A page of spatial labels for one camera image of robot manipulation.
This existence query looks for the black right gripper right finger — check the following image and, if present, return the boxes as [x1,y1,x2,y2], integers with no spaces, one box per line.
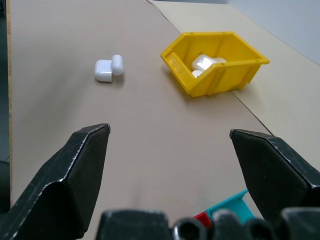
[229,128,320,221]

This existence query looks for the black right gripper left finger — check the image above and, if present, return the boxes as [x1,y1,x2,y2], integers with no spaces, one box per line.
[0,123,112,240]

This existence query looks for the yellow plastic bin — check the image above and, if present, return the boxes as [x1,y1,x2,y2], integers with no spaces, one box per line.
[160,31,271,98]

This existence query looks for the white earbuds case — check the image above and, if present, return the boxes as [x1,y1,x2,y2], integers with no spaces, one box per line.
[94,54,125,83]

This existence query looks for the teal plastic bin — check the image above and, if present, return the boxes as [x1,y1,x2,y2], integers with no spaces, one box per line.
[205,189,255,224]

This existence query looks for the red plastic bin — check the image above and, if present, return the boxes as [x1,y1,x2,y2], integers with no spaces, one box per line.
[191,211,212,229]

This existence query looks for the white fittings inside bin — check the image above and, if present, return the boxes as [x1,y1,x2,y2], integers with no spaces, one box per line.
[191,53,216,72]

